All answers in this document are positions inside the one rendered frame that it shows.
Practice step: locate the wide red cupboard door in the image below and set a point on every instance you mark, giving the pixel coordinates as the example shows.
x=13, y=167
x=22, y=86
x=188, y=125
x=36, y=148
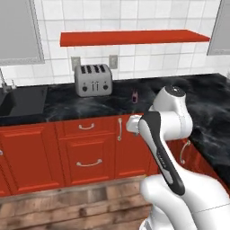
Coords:
x=30, y=155

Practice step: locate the black sink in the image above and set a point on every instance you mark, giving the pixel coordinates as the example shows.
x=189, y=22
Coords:
x=22, y=101

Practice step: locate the deep red drawer front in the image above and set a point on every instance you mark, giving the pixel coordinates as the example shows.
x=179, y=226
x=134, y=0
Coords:
x=88, y=161

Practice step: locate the red wall shelf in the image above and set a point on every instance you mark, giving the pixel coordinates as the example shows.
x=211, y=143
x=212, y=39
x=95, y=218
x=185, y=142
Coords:
x=131, y=37

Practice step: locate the narrow red cupboard door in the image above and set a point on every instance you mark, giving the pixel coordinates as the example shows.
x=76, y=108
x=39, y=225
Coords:
x=131, y=155

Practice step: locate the grey wall socket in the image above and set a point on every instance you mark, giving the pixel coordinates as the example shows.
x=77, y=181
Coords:
x=113, y=61
x=75, y=63

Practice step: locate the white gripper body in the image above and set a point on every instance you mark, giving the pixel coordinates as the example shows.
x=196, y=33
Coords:
x=132, y=124

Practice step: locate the small dark bottle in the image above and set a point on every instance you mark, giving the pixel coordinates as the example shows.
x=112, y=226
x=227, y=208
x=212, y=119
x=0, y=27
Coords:
x=135, y=96

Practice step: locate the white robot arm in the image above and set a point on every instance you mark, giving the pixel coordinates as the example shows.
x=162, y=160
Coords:
x=206, y=200

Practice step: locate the red corner cupboard door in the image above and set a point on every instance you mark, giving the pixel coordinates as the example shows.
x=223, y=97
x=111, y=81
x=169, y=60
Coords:
x=199, y=163

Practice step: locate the grey wall cupboard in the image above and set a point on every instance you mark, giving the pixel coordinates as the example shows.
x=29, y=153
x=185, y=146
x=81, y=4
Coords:
x=18, y=30
x=220, y=30

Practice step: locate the grey four-slot toaster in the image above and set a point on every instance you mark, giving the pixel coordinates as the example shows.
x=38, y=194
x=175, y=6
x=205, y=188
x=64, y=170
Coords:
x=92, y=81

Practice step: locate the shallow red drawer front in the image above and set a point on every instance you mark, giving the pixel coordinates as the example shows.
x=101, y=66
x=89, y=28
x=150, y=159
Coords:
x=86, y=127

